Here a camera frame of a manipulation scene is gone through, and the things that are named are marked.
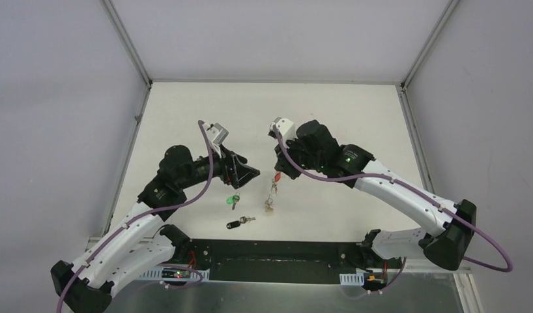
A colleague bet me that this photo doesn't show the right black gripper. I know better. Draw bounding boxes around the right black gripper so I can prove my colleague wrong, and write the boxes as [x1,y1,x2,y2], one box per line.
[275,134,324,180]

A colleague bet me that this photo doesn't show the large keyring with keys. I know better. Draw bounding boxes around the large keyring with keys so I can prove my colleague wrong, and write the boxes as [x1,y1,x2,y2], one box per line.
[264,171,281,213]

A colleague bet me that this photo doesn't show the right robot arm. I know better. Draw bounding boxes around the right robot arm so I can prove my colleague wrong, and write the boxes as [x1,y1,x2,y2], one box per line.
[268,117,477,271]

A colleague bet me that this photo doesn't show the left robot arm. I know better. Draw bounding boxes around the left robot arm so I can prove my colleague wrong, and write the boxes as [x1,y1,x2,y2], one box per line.
[51,145,261,312]

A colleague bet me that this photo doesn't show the green tagged key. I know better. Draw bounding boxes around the green tagged key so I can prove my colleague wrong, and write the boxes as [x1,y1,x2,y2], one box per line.
[226,193,240,210]

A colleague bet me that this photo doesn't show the black tagged key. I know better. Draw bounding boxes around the black tagged key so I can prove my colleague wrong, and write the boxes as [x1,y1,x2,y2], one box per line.
[226,216,256,230]

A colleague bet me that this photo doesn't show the left controller board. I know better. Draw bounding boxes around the left controller board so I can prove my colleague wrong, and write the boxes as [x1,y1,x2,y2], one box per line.
[162,267,192,279]

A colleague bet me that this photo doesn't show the controller board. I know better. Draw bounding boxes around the controller board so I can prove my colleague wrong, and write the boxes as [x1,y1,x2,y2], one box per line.
[162,267,192,279]
[363,274,387,291]

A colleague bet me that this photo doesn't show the right controller board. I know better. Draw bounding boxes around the right controller board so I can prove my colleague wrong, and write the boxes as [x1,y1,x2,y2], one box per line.
[363,274,387,291]

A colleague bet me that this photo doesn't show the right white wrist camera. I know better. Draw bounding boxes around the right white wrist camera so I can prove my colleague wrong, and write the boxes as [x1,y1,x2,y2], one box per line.
[268,117,297,142]

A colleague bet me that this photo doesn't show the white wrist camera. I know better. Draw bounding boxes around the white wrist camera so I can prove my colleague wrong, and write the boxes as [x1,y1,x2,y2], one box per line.
[206,123,229,153]
[268,117,297,142]

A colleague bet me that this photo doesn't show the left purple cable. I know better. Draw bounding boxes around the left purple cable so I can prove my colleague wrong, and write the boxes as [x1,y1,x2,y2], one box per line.
[55,120,216,313]

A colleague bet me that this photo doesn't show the purple cable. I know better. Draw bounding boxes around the purple cable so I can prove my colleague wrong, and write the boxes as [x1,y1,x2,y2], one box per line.
[55,120,216,313]
[270,125,513,295]

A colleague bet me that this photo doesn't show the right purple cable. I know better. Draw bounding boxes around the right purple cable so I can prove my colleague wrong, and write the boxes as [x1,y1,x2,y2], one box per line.
[270,125,513,295]

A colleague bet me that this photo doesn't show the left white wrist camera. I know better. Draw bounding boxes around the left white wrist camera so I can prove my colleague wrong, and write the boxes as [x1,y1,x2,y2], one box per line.
[206,123,229,153]

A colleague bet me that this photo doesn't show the aluminium frame rail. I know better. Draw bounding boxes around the aluminium frame rail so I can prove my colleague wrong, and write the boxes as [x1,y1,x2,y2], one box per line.
[85,236,471,274]

